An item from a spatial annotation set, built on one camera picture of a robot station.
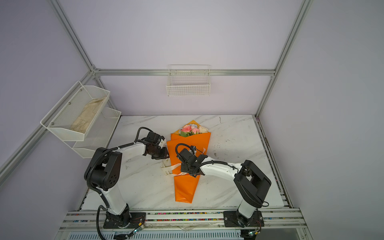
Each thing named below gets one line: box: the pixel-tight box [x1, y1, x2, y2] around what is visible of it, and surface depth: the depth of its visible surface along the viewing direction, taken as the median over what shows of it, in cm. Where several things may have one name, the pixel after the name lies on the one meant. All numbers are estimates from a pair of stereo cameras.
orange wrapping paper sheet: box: [166, 120, 211, 204], surface depth 86 cm
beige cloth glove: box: [70, 97, 107, 133], surface depth 80 cm
